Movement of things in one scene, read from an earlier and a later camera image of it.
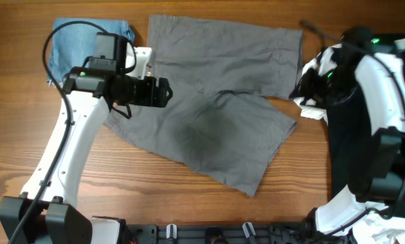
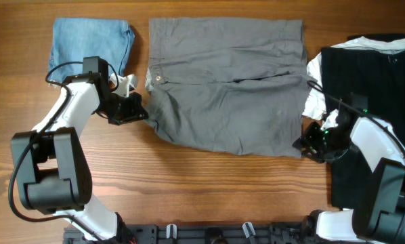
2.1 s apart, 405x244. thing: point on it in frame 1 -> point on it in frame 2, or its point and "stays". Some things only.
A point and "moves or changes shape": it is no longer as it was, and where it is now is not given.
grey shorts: x=226 y=117 moves or changes shape
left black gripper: x=149 y=99 -> x=136 y=110
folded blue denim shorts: x=74 y=41 stays
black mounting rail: x=219 y=234 stays
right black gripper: x=309 y=90 -> x=307 y=139
